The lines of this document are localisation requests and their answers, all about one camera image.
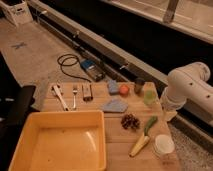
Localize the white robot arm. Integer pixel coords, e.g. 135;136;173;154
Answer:
160;62;213;126

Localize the dark pepper shaker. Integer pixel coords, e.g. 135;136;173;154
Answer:
134;78;145;95

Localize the green translucent cup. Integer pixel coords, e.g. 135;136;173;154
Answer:
144;90;156;105

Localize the white round lid container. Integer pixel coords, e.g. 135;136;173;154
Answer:
154;134;175;156

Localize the yellow corn toy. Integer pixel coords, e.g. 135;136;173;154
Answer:
129;134;150;157

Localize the dark grape bunch toy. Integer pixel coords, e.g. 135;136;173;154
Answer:
121;114;140;131

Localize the orange tomato toy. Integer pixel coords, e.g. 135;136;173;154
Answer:
119;85;129;96

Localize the blue folded cloth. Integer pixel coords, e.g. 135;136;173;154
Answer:
101;99;128;113

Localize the blue sponge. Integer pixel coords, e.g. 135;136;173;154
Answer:
107;80;119;95

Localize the blue power tool device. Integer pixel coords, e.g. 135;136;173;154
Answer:
80;59;105;82

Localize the silver fork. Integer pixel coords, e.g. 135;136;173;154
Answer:
72;85;78;110

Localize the yellow plastic tub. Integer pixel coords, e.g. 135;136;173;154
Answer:
8;111;106;171

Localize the black chair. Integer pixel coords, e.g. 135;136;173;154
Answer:
0;84;37;171

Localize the white storage box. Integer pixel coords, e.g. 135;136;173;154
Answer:
0;0;33;27

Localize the white handled spatula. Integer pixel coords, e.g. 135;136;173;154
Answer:
51;85;68;111

